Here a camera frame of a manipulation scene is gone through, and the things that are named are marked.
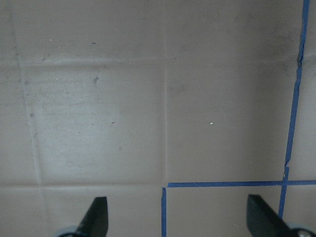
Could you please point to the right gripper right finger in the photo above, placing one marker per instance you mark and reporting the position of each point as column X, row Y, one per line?
column 262, row 221

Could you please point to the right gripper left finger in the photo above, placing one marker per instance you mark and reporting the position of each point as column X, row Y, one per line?
column 96, row 221

